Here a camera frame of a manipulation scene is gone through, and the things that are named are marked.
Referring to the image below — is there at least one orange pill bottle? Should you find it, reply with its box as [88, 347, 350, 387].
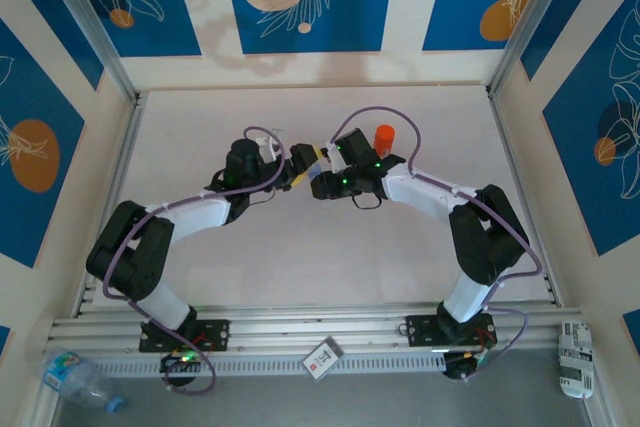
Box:
[373, 124, 397, 158]

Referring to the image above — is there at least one small white card box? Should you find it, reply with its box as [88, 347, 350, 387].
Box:
[302, 336, 346, 381]

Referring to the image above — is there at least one black left controller board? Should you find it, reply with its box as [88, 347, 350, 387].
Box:
[159, 349, 204, 376]

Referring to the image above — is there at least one black controller board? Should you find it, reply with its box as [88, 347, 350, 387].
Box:
[442, 349, 489, 381]
[159, 349, 204, 376]

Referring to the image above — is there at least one black right controller board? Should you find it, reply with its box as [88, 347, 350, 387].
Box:
[442, 349, 489, 381]

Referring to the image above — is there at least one clear plastic water bottle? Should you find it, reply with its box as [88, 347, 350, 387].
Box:
[35, 346, 126, 416]

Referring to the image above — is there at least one newspaper wrapped package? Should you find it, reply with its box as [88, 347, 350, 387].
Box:
[555, 319, 596, 401]

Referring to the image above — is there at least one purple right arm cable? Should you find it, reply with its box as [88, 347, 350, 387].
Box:
[327, 105, 544, 386]

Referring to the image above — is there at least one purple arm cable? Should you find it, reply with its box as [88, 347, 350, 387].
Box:
[327, 105, 544, 386]
[102, 125, 286, 396]

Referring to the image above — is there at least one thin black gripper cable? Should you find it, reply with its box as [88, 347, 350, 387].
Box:
[349, 190, 385, 211]

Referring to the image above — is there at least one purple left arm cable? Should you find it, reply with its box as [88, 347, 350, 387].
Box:
[102, 125, 286, 396]

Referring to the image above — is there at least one aluminium side rail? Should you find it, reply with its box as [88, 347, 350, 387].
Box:
[487, 89, 564, 308]
[74, 91, 147, 318]

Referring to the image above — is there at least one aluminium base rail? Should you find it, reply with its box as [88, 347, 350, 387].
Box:
[47, 301, 584, 353]

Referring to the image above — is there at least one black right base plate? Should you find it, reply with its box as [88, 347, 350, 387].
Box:
[405, 313, 497, 348]

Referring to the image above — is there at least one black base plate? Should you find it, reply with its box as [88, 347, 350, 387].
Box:
[138, 319, 232, 354]
[405, 313, 497, 348]

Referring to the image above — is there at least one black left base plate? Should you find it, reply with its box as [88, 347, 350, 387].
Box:
[138, 319, 232, 354]

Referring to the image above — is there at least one grey slotted cable duct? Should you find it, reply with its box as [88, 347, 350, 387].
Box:
[89, 351, 561, 378]

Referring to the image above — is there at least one aluminium frame post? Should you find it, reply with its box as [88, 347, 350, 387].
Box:
[37, 0, 139, 101]
[489, 0, 574, 96]

